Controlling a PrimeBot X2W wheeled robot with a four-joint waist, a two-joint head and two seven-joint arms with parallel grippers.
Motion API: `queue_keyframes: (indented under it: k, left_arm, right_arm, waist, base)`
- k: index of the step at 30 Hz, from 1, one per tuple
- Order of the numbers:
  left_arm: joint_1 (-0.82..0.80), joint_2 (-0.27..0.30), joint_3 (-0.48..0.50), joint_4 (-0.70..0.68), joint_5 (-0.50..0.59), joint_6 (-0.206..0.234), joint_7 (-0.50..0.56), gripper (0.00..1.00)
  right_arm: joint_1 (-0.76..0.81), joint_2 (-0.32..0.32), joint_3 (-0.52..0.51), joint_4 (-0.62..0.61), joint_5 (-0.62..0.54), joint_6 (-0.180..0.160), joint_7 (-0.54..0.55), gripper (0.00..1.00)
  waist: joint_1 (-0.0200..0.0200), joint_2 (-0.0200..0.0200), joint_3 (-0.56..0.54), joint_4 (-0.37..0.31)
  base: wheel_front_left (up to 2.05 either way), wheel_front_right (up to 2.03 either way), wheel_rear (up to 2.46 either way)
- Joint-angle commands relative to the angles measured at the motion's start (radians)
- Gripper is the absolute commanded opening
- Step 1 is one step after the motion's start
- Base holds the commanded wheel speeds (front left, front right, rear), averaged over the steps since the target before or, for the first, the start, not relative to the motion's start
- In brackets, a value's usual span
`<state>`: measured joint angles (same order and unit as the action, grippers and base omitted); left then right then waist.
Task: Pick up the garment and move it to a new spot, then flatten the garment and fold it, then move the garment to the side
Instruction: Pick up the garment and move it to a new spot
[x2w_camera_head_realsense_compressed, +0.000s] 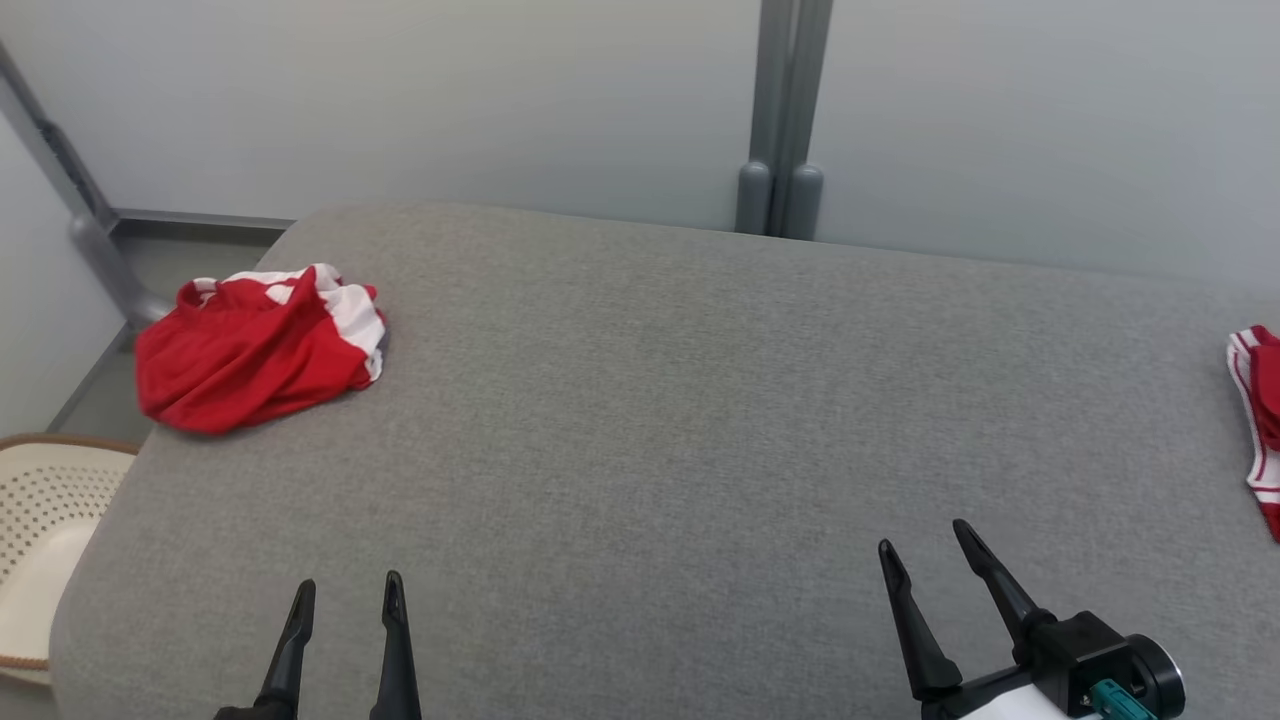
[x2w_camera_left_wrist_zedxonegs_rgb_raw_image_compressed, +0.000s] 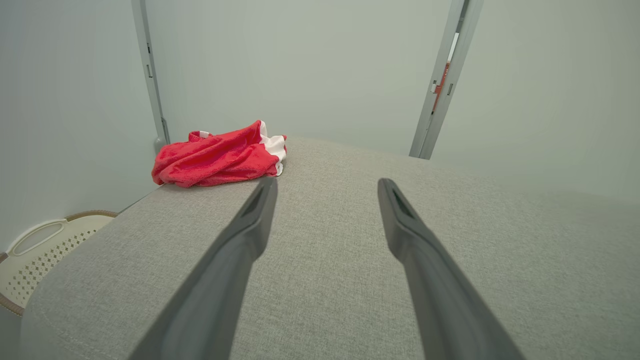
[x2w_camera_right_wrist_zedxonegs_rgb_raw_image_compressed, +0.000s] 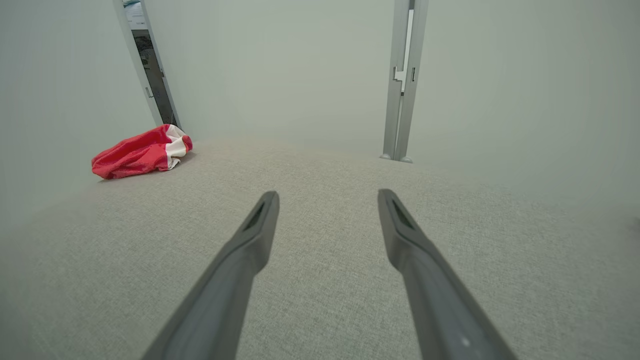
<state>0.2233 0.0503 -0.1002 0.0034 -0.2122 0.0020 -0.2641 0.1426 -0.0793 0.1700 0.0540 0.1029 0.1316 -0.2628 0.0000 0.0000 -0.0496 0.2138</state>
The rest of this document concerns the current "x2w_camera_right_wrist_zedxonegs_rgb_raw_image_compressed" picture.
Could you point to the red garment with white trim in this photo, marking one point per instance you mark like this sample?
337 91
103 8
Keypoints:
135 155

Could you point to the grey partition post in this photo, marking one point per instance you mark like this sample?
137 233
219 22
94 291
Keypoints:
154 112
391 100

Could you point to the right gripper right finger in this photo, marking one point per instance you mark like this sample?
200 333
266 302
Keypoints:
440 310

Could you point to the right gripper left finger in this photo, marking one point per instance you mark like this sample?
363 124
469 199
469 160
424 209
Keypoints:
225 300

